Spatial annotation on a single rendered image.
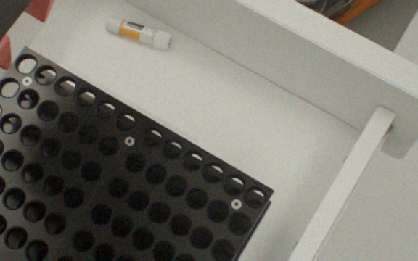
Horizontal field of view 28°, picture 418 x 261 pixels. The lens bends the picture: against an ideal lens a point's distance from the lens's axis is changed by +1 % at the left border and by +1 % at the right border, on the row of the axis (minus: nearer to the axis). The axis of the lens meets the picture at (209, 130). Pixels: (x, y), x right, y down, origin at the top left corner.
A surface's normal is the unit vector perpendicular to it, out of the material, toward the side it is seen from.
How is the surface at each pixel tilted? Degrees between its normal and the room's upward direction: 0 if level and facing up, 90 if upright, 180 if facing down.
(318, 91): 90
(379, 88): 90
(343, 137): 0
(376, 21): 0
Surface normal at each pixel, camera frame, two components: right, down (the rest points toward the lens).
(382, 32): -0.02, -0.32
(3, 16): 0.84, 0.50
